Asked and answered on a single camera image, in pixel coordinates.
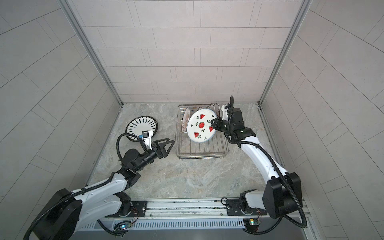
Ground aluminium mounting rail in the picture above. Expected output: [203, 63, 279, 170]
[58, 196, 311, 222]

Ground left aluminium corner profile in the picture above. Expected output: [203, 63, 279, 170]
[58, 0, 124, 107]

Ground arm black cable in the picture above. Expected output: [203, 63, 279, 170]
[225, 95, 307, 236]
[23, 132, 150, 240]

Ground circuit board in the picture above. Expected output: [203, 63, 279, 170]
[114, 221, 132, 235]
[243, 219, 260, 233]

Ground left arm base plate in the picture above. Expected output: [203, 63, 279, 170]
[106, 201, 148, 218]

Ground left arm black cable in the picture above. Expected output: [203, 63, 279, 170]
[23, 132, 150, 240]

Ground white black radial stripe plate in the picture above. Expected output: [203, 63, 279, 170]
[126, 116, 158, 136]

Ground dark striped rim plate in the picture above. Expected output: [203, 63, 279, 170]
[143, 116, 158, 128]

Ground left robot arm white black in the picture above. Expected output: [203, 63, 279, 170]
[24, 134, 175, 240]

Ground aluminium corner profile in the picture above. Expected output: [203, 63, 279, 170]
[58, 0, 124, 107]
[258, 0, 312, 106]

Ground right aluminium corner profile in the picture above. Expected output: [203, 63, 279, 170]
[258, 0, 312, 106]

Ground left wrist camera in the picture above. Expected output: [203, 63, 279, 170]
[139, 130, 154, 150]

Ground white plate fruit pattern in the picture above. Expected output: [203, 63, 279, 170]
[187, 109, 217, 143]

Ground white red patterned plate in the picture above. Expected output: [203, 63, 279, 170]
[182, 107, 190, 133]

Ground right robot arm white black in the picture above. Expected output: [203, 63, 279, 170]
[213, 104, 308, 229]

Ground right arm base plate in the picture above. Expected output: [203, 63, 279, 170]
[221, 198, 267, 216]

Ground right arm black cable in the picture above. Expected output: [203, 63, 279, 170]
[225, 95, 307, 236]

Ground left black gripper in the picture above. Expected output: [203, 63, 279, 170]
[133, 139, 174, 173]

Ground right circuit board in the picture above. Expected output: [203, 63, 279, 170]
[243, 219, 260, 233]

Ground left circuit board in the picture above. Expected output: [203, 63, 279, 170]
[114, 221, 132, 235]

